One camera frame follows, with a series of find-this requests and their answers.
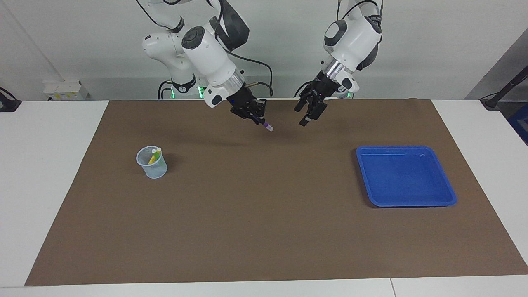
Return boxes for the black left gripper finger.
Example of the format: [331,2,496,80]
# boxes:
[294,94,312,113]
[300,101,328,127]

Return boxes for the purple highlighter pen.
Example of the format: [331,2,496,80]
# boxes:
[252,115,273,132]

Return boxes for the brown table mat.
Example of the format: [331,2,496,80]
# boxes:
[25,98,528,286]

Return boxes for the translucent plastic cup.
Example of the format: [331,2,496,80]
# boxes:
[136,146,168,179]

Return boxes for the blue plastic tray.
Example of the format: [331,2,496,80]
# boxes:
[356,145,457,207]

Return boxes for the white power strip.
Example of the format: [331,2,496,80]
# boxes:
[42,80,89,101]

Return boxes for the black stand pole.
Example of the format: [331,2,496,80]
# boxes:
[481,66,528,110]

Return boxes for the blue box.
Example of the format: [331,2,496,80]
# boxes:
[508,103,528,146]

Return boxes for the black clamp base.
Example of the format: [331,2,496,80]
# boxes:
[0,87,22,113]

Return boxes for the black left base cables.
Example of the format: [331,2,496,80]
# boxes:
[294,80,318,99]

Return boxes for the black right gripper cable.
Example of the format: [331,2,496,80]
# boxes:
[214,0,274,96]

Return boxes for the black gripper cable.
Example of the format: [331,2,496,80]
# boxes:
[336,0,384,21]
[214,0,274,96]

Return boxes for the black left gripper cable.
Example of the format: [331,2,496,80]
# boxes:
[336,0,384,21]

